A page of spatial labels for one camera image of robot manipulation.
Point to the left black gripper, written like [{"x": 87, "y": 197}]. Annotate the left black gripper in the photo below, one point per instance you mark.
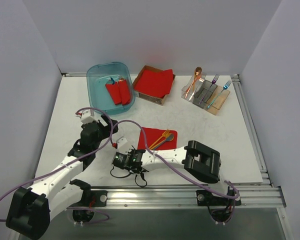
[{"x": 106, "y": 122}]

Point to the red paper napkin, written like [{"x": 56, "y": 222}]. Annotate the red paper napkin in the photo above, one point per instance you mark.
[{"x": 152, "y": 134}]

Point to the orange plastic fork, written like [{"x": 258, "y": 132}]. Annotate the orange plastic fork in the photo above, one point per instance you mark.
[{"x": 163, "y": 135}]

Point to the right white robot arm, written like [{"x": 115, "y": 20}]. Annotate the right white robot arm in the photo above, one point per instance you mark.
[{"x": 199, "y": 160}]

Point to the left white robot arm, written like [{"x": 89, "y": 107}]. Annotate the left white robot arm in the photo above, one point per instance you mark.
[{"x": 32, "y": 209}]

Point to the right rolled red napkin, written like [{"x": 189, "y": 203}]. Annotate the right rolled red napkin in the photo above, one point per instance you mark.
[{"x": 124, "y": 91}]

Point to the rolled red napkin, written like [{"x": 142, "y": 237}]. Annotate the rolled red napkin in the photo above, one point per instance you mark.
[
  {"x": 124, "y": 91},
  {"x": 114, "y": 92}
]

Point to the left rolled red napkin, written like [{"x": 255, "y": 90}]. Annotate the left rolled red napkin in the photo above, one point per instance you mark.
[{"x": 114, "y": 92}]

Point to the brown cardboard napkin box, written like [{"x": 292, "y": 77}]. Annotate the brown cardboard napkin box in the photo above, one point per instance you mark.
[{"x": 159, "y": 101}]

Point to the red napkin stack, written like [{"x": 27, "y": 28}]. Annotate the red napkin stack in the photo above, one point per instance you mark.
[{"x": 155, "y": 84}]

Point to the blue transparent plastic bin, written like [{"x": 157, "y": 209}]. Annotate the blue transparent plastic bin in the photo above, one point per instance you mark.
[{"x": 98, "y": 76}]

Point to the clear acrylic utensil holder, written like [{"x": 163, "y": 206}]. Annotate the clear acrylic utensil holder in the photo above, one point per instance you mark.
[{"x": 193, "y": 98}]

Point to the silver fork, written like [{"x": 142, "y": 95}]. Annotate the silver fork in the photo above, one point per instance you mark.
[{"x": 199, "y": 80}]

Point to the copper metallic spoon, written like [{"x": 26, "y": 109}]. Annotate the copper metallic spoon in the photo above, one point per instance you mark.
[{"x": 197, "y": 74}]

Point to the purple metallic fork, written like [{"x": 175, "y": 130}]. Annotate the purple metallic fork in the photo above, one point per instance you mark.
[{"x": 207, "y": 90}]

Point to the blue metallic fork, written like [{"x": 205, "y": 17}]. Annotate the blue metallic fork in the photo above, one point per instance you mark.
[{"x": 225, "y": 87}]

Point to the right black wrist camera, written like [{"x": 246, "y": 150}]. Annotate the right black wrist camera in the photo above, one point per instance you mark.
[{"x": 120, "y": 157}]

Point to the aluminium front rail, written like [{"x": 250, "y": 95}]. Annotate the aluminium front rail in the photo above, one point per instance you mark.
[{"x": 185, "y": 197}]

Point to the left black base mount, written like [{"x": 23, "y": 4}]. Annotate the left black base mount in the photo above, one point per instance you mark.
[{"x": 91, "y": 198}]

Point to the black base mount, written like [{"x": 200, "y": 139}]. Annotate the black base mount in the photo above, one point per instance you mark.
[
  {"x": 205, "y": 198},
  {"x": 91, "y": 198}
]

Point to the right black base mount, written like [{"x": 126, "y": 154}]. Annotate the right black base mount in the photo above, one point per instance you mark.
[{"x": 205, "y": 198}]

